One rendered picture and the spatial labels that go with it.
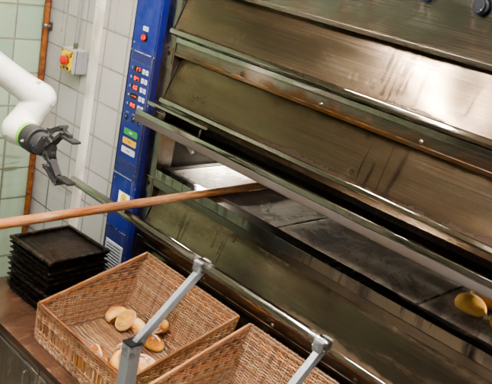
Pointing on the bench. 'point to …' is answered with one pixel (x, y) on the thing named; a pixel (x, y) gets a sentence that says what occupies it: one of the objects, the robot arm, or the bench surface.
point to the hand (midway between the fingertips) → (72, 163)
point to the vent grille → (113, 254)
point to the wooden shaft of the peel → (119, 206)
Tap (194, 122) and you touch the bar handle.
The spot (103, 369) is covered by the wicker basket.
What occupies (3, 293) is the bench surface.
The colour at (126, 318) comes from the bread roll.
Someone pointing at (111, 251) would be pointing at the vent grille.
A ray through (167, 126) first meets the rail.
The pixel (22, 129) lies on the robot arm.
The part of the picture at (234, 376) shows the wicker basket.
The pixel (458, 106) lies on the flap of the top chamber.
